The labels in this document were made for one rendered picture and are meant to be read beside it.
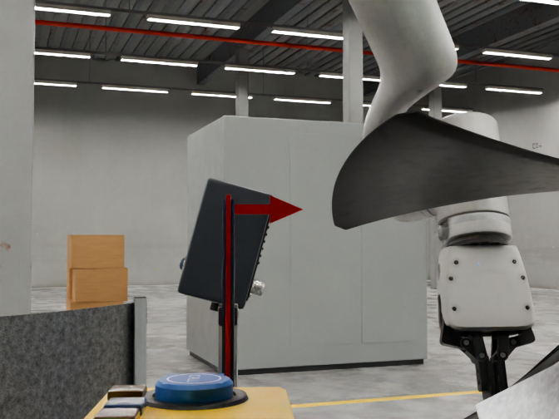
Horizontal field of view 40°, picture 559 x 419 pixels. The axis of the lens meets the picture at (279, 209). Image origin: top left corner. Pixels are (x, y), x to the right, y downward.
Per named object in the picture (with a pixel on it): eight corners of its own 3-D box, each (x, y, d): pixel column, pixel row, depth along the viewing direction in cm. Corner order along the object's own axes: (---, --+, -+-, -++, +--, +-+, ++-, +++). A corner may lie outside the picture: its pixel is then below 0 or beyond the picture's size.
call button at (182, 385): (232, 417, 38) (232, 382, 38) (150, 418, 37) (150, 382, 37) (234, 400, 42) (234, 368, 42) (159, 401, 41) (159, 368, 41)
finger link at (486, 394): (462, 336, 85) (468, 397, 83) (490, 335, 85) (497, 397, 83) (454, 341, 88) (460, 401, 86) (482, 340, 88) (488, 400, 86)
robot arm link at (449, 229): (443, 211, 87) (446, 237, 86) (520, 211, 88) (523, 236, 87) (427, 234, 95) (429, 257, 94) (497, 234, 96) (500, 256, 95)
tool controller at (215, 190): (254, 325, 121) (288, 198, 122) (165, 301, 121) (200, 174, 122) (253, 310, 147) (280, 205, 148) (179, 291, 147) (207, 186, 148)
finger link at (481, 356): (444, 331, 86) (483, 362, 85) (468, 299, 87) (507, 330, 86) (437, 335, 88) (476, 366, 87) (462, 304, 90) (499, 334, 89)
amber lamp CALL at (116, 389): (142, 402, 38) (142, 390, 38) (106, 402, 38) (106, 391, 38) (147, 395, 40) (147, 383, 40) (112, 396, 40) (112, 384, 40)
